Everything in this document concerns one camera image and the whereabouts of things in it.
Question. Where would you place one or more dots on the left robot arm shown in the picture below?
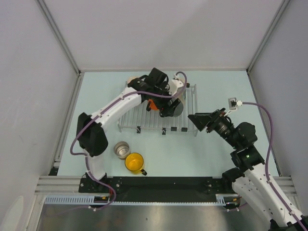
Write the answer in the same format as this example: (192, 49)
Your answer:
(91, 129)

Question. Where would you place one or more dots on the yellow mug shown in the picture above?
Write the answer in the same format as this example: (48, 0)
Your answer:
(134, 163)

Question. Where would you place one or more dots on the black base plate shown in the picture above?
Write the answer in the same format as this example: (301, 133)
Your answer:
(141, 189)

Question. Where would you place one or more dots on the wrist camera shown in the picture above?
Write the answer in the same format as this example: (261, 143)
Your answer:
(234, 105)
(177, 84)

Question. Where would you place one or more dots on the stainless steel cup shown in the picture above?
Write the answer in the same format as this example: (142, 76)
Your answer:
(122, 150)

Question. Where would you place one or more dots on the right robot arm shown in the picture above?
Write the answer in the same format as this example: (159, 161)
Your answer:
(250, 177)

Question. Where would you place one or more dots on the aluminium frame rail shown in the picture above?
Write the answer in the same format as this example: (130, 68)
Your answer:
(70, 185)

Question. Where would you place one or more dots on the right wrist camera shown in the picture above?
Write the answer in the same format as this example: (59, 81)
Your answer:
(234, 105)

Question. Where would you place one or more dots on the slotted cable duct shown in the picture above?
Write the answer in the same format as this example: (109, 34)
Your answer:
(220, 200)

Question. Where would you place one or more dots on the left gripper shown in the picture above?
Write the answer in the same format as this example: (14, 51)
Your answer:
(165, 109)

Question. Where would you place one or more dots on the beige floral mug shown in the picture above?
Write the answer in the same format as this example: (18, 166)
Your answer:
(133, 82)

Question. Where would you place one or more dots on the beige patterned mug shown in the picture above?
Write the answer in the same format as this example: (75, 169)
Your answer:
(182, 95)

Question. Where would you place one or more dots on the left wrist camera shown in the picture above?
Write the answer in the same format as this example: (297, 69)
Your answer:
(177, 84)

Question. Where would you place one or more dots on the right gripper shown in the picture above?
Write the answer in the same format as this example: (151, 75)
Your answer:
(201, 120)

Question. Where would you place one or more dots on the orange mug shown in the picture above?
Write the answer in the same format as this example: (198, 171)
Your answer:
(151, 106)

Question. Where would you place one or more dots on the metal wire dish rack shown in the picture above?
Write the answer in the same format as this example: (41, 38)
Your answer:
(138, 119)

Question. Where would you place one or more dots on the dark grey mug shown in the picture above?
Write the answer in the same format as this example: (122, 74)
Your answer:
(177, 108)

